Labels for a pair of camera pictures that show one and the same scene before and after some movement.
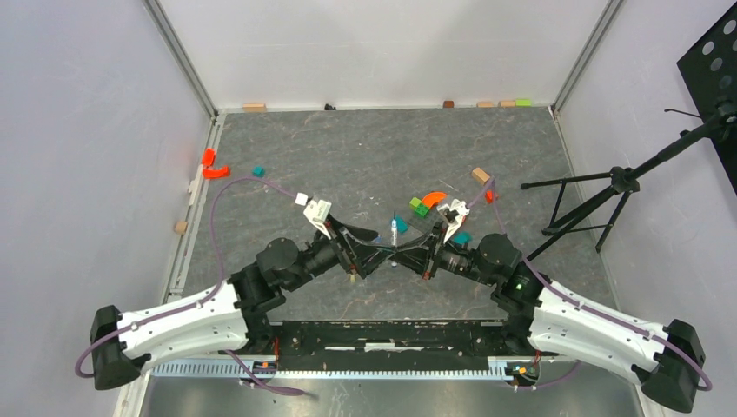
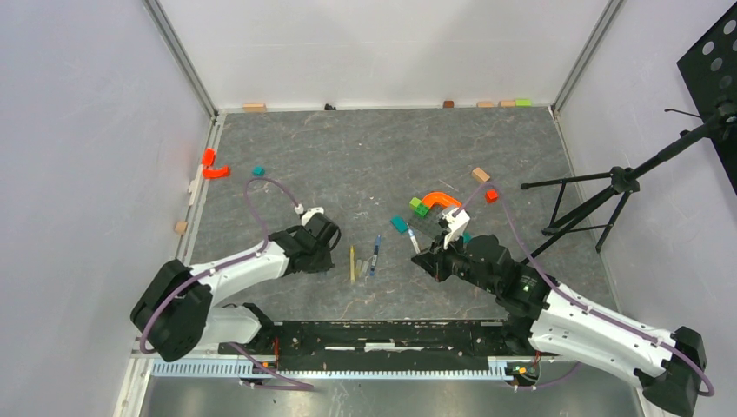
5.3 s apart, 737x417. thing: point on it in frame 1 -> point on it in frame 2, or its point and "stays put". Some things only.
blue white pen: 394,232 -> 411,235
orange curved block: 432,197 stays put
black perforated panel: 709,68 stays put
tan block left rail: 181,228 stays put
